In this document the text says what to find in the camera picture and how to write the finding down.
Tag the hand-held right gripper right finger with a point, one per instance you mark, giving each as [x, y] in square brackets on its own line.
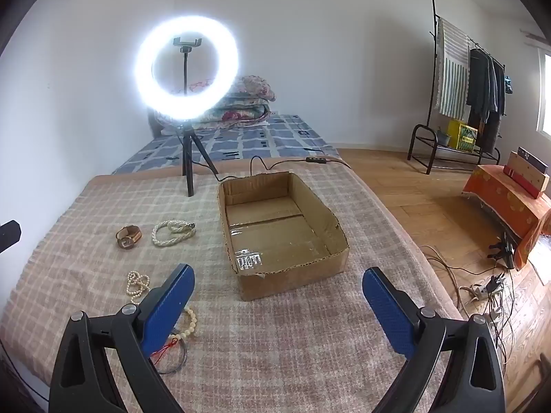
[387, 309]

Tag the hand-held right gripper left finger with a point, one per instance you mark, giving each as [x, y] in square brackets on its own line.
[172, 305]

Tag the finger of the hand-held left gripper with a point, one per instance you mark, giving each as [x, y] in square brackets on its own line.
[10, 233]

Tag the small cream bead strand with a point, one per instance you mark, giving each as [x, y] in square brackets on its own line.
[130, 284]

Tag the cardboard box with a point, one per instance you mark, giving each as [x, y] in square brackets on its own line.
[280, 279]

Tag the white power strip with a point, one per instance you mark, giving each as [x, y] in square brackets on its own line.
[480, 291]

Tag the pink checked blanket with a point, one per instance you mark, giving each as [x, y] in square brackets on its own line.
[301, 352]

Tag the black clamp stand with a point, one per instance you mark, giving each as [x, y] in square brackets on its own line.
[506, 249]

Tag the black tripod stand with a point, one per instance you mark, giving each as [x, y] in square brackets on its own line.
[188, 159]

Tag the orange cloth covered table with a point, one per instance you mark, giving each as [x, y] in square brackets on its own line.
[503, 200]

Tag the red flat box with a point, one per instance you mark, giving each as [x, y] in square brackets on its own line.
[518, 182]

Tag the green yellow carton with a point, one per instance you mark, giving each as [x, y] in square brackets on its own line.
[468, 138]

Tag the yellow box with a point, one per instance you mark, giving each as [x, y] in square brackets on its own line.
[454, 131]

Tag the blue patterned bed sheet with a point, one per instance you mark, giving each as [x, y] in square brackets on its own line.
[267, 137]

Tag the black metal clothes rack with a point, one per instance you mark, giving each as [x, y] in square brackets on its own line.
[431, 107]

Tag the dark flat box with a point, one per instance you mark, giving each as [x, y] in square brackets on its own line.
[531, 157]

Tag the green striped towel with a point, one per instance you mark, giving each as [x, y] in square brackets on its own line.
[452, 73]

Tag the dark hanging jacket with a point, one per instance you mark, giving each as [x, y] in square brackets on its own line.
[480, 81]

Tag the black hanging garment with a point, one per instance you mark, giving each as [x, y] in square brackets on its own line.
[499, 90]

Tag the black phone holder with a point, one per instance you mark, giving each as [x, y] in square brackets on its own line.
[187, 43]

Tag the window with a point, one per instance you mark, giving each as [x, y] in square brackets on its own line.
[546, 94]

